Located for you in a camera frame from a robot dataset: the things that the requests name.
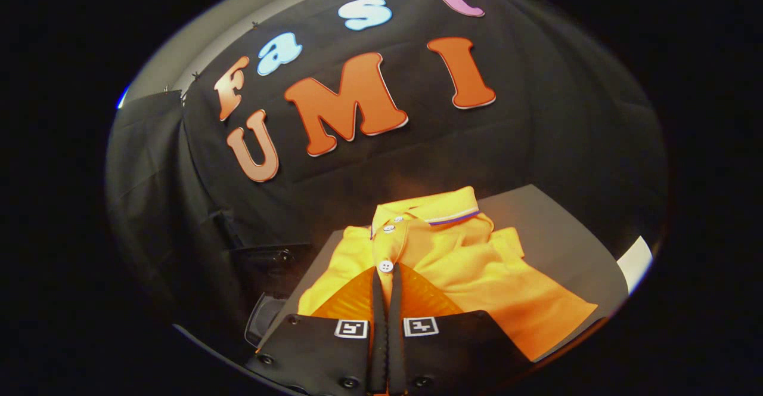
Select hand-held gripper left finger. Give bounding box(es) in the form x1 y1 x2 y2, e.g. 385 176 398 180
246 267 388 396

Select yellow polo shirt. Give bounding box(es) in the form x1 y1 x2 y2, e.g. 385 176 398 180
297 186 598 362

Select dark grey washing machine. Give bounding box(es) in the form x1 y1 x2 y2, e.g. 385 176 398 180
243 292 299 349

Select row of cloth clips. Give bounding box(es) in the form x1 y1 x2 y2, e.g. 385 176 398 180
162 0 492 95

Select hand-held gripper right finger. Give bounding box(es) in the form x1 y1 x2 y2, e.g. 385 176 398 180
387 262 532 396

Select white panel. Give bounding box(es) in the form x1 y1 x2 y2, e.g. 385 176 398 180
616 235 655 296

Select black backdrop cloth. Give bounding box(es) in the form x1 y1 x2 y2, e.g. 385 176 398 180
106 0 668 337

